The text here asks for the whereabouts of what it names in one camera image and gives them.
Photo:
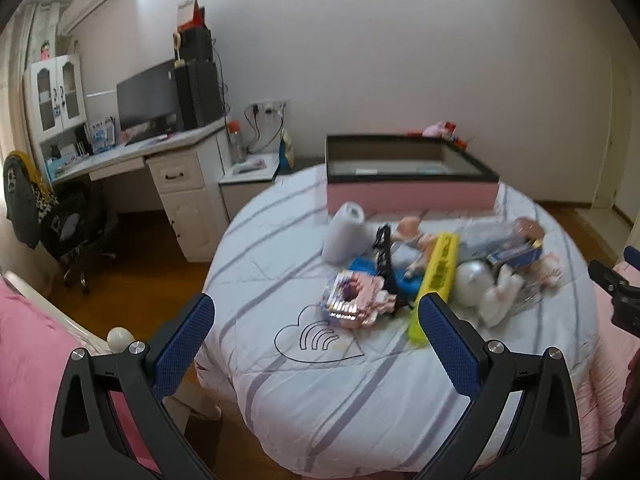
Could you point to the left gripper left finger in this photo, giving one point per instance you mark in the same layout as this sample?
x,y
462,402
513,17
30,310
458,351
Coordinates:
x,y
88,440

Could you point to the yellow long box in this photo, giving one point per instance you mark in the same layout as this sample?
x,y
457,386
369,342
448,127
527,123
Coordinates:
x,y
439,277

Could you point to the white bedside table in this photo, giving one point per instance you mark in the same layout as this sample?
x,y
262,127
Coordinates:
x,y
246,180

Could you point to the silver round ball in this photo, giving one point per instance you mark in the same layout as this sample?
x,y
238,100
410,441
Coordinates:
x,y
473,279

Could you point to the pink black storage box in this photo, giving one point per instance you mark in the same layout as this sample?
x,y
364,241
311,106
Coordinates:
x,y
388,173

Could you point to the pink doll figure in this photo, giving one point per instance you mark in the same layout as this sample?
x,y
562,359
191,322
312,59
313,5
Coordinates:
x,y
411,248

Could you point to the white paper roll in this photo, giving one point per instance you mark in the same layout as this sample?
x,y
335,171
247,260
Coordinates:
x,y
347,235

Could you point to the pink bed cover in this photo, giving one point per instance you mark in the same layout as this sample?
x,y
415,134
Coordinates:
x,y
37,339

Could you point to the blue toothpaste box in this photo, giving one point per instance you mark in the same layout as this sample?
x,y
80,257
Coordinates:
x,y
517,257

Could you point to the pink plush toy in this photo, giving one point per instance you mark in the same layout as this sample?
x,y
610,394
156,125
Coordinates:
x,y
437,130

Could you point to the white glass door cabinet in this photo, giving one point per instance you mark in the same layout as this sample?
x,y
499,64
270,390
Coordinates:
x,y
53,96

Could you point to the white wall power strip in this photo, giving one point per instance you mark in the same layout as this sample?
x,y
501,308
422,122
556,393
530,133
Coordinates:
x,y
268,107

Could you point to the yellow snack bag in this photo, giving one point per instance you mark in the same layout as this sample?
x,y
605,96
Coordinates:
x,y
286,152

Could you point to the orange cap water bottle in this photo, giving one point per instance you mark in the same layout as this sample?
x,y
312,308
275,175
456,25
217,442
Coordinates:
x,y
236,143

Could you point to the black office chair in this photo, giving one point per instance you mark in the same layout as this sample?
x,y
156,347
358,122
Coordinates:
x,y
72,229

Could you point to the white computer desk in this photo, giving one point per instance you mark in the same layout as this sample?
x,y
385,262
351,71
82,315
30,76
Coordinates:
x,y
178,174

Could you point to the black speaker box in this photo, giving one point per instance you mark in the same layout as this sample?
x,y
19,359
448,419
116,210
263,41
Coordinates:
x,y
196,44

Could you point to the black computer tower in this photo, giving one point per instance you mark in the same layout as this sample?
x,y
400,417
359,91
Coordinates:
x,y
198,92

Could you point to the white striped quilt cover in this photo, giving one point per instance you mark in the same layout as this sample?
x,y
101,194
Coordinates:
x,y
328,403

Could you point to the white plush toy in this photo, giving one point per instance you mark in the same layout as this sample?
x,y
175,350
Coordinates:
x,y
499,298

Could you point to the red toy box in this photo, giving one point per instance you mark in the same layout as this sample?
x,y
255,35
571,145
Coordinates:
x,y
451,137

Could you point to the black computer monitor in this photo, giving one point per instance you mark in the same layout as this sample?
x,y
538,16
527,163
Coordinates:
x,y
147,104

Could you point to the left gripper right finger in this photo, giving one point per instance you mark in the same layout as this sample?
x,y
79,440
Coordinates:
x,y
543,440

